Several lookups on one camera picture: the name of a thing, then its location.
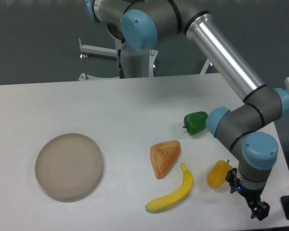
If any yellow toy banana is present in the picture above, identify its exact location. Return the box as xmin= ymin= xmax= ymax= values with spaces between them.
xmin=145 ymin=163 xmax=194 ymax=213

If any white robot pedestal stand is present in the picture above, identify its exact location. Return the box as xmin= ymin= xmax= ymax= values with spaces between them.
xmin=79 ymin=24 xmax=213 ymax=80

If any orange toy triangular bread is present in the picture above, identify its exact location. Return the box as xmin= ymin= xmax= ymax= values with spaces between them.
xmin=150 ymin=140 xmax=181 ymax=180

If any yellow toy bell pepper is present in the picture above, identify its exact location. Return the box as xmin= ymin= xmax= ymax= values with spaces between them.
xmin=206 ymin=160 xmax=233 ymax=188

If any green toy bell pepper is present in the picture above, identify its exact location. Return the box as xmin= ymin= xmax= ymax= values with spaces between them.
xmin=184 ymin=111 xmax=208 ymax=135

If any beige round plate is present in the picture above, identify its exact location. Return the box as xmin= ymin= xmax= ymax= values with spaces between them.
xmin=35 ymin=133 xmax=104 ymax=202

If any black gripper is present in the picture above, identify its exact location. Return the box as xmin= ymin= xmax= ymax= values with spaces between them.
xmin=225 ymin=168 xmax=270 ymax=220

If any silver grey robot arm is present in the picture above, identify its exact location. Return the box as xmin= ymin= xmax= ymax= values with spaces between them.
xmin=84 ymin=0 xmax=289 ymax=220

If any black cable on pedestal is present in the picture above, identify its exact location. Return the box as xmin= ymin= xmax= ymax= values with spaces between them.
xmin=118 ymin=38 xmax=126 ymax=79

